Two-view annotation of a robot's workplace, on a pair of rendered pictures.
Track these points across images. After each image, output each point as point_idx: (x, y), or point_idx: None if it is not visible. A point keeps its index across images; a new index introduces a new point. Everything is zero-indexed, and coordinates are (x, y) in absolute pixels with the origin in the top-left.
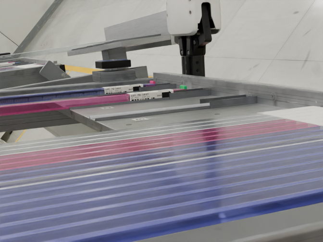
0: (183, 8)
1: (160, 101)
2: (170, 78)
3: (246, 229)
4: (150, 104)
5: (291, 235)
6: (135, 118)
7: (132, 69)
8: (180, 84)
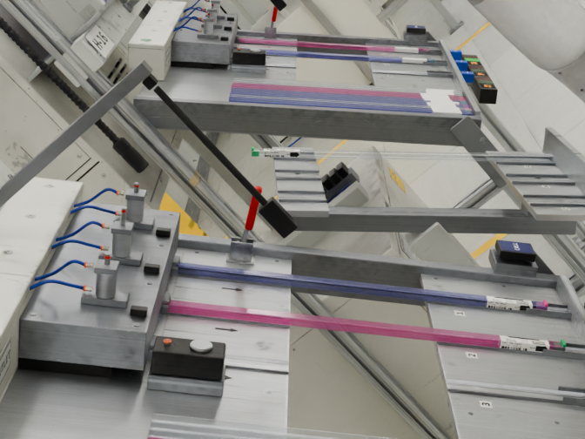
0: None
1: (531, 356)
2: (569, 302)
3: None
4: (515, 362)
5: None
6: (482, 401)
7: (534, 266)
8: (574, 318)
